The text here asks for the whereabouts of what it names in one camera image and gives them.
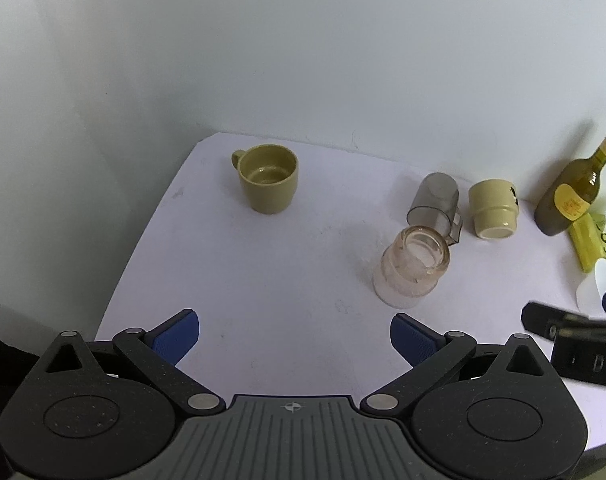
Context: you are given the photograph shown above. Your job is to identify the dark olive oil bottle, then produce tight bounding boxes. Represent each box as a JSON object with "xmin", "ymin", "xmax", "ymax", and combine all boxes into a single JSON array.
[{"xmin": 534, "ymin": 123, "xmax": 606, "ymax": 237}]

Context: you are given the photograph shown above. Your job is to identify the grey transparent plastic cup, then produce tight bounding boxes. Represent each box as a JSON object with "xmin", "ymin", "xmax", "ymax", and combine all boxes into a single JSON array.
[{"xmin": 406, "ymin": 172, "xmax": 464, "ymax": 246}]

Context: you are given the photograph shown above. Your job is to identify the clear pinkish glass cup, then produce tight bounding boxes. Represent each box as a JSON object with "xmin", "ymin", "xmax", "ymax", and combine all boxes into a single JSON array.
[{"xmin": 373, "ymin": 225, "xmax": 452, "ymax": 310}]

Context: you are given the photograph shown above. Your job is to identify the yellow-green packet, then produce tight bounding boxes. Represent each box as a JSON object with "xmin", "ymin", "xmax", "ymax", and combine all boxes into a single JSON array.
[{"xmin": 569, "ymin": 212, "xmax": 606, "ymax": 274}]

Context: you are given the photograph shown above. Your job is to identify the cream ceramic cup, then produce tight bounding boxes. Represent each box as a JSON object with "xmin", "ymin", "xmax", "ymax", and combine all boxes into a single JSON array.
[{"xmin": 468, "ymin": 180, "xmax": 520, "ymax": 240}]

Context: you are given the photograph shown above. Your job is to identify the olive green mug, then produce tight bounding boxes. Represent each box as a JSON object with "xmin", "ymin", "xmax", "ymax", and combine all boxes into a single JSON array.
[{"xmin": 231, "ymin": 144, "xmax": 300, "ymax": 215}]

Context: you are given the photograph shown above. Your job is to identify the white plastic cup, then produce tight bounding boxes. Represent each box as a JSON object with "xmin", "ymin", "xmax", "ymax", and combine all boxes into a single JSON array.
[{"xmin": 576, "ymin": 258, "xmax": 606, "ymax": 322}]

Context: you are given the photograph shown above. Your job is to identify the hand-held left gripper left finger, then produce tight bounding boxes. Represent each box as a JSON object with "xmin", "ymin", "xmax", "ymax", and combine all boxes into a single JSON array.
[{"xmin": 28, "ymin": 310, "xmax": 224, "ymax": 417}]

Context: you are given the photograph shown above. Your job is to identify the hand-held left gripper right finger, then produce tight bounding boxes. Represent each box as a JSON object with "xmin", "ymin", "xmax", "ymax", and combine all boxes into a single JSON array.
[{"xmin": 359, "ymin": 312, "xmax": 564, "ymax": 417}]

